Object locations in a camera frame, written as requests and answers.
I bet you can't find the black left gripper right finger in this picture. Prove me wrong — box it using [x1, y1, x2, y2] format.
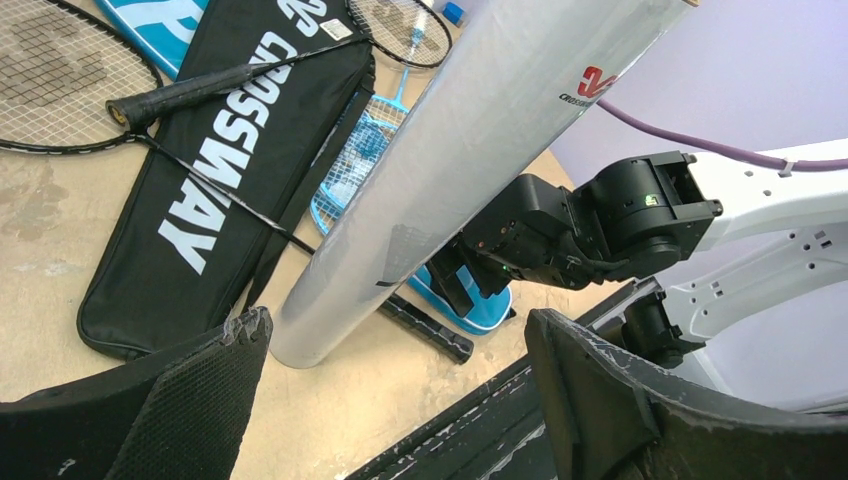
[524, 309, 847, 479]

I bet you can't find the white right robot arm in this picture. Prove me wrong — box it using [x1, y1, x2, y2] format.
[427, 151, 847, 368]

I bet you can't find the white shuttlecock tube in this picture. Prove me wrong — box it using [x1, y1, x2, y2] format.
[269, 0, 697, 369]

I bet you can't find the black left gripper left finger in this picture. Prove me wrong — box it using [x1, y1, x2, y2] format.
[1, 307, 273, 479]

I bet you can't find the black Crossway racket cover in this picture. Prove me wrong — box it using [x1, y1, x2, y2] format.
[76, 1, 373, 360]

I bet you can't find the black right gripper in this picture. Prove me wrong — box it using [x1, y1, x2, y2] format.
[427, 174, 610, 317]

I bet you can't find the small blue block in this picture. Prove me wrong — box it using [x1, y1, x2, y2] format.
[441, 1, 467, 27]

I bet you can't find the blue racket cover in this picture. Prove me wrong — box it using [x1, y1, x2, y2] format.
[95, 0, 209, 80]

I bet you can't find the light blue badminton racket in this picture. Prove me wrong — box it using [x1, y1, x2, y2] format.
[325, 68, 410, 208]
[310, 113, 396, 235]

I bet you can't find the black badminton racket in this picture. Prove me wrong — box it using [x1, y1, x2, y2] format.
[105, 0, 453, 131]
[0, 0, 476, 366]

